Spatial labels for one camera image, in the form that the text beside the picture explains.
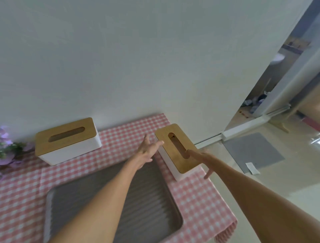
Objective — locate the person's left hand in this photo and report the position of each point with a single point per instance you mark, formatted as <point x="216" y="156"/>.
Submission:
<point x="144" y="151"/>

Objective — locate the person's right hand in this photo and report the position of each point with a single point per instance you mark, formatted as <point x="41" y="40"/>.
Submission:
<point x="208" y="161"/>

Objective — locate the person's right thumb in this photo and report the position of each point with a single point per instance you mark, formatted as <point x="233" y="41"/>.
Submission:
<point x="208" y="173"/>

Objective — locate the person's left fingers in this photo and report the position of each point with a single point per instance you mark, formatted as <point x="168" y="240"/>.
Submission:
<point x="158" y="145"/>

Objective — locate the person's left forearm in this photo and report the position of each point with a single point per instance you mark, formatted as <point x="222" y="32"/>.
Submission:
<point x="100" y="205"/>

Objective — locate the person's right forearm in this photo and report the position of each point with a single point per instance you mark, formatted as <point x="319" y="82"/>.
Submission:
<point x="262" y="200"/>

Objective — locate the white tissue box wooden lid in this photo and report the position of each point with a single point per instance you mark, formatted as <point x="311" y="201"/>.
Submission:
<point x="163" y="134"/>
<point x="75" y="150"/>

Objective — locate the pink checkered tablecloth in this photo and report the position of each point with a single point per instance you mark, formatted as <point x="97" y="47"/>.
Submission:
<point x="120" y="135"/>

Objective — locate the white paper slip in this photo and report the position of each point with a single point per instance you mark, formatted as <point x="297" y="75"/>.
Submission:
<point x="252" y="168"/>

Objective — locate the grey floor mat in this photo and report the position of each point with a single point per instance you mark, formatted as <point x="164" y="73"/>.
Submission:
<point x="252" y="150"/>

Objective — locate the grey ribbed tray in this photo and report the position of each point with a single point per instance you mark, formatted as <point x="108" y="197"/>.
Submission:
<point x="150" y="205"/>

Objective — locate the pile of dark clutter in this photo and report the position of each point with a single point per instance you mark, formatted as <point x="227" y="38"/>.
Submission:
<point x="258" y="100"/>

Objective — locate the white basin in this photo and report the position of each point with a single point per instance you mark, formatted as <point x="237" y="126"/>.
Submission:
<point x="277" y="58"/>

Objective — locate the purple artificial flowers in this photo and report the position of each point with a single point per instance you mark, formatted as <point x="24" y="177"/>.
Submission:
<point x="5" y="145"/>

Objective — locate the wooden shelf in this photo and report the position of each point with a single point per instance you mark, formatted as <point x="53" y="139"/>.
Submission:
<point x="297" y="46"/>

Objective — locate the white door floor rail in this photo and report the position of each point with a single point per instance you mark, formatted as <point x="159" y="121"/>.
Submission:
<point x="245" y="127"/>

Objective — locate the white door frame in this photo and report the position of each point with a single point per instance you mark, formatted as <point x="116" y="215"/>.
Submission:
<point x="282" y="92"/>

